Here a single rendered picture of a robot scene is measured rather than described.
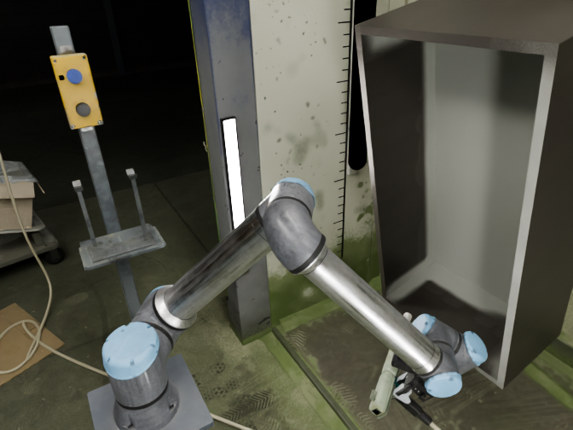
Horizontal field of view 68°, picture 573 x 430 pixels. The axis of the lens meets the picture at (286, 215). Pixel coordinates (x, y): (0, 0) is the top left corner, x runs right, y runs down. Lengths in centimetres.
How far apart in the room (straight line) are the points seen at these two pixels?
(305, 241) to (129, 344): 60
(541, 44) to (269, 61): 109
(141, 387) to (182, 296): 26
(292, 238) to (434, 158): 105
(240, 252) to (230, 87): 85
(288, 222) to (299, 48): 110
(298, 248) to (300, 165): 115
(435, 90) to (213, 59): 84
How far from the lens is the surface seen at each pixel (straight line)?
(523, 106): 155
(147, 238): 192
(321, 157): 210
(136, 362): 124
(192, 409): 143
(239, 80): 179
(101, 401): 154
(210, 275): 119
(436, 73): 171
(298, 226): 94
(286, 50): 188
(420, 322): 131
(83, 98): 180
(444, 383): 120
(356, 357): 233
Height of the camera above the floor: 176
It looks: 29 degrees down
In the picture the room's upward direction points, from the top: 2 degrees counter-clockwise
